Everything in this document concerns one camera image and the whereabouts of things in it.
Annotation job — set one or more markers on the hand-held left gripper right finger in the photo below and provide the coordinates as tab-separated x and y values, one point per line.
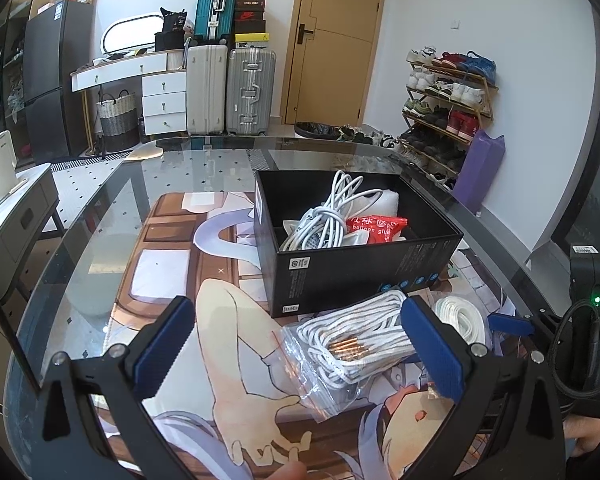
432	345

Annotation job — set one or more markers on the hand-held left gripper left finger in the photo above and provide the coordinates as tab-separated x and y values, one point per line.
165	345

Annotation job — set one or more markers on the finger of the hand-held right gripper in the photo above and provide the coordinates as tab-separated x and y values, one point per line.
507	322

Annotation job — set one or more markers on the zip bag of white laces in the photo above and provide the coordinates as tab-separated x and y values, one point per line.
350	345

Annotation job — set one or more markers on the black cardboard box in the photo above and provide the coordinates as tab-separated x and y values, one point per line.
360	270

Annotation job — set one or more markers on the red snack packet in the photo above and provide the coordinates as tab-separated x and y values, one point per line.
375	227

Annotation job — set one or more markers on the white foam sheet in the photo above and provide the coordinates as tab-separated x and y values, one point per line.
385	205

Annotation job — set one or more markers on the person's right hand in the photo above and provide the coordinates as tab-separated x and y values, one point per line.
590	435

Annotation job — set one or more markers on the printed cartoon table mat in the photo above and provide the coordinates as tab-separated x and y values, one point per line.
220	265

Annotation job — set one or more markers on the purple bag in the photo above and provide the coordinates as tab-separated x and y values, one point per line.
480	170

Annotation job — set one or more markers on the grey side cabinet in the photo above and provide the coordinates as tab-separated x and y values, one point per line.
15	230

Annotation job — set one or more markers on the round beige stool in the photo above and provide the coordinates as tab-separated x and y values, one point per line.
144	152

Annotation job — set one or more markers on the shoe rack with shoes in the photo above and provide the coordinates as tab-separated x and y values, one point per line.
445	120

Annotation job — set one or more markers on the pile of loose shoes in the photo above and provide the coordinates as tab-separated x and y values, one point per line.
370	136

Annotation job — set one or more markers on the grey white woven basket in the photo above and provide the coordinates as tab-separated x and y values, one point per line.
117	120

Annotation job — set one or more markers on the white dresser with drawers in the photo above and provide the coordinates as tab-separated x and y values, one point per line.
162	105

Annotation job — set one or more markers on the black trash bin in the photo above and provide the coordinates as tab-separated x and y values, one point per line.
315	130

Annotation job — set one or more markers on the white suitcase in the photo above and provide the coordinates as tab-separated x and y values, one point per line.
206	90

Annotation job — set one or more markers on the silver suitcase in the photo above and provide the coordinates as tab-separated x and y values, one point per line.
250	90

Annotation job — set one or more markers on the dark grey refrigerator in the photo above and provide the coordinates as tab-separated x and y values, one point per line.
55	80

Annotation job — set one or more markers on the tan wooden door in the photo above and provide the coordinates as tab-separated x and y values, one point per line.
335	70

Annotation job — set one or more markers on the black bag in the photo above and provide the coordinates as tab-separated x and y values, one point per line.
170	35

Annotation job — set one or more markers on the oval mirror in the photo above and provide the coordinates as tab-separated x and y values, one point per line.
132	35

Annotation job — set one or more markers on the black red shoe box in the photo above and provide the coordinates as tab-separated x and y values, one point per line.
250	15

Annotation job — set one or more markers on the teal suitcase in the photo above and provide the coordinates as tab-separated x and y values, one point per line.
210	5

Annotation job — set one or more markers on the black window frame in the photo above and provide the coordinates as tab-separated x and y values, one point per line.
587	160

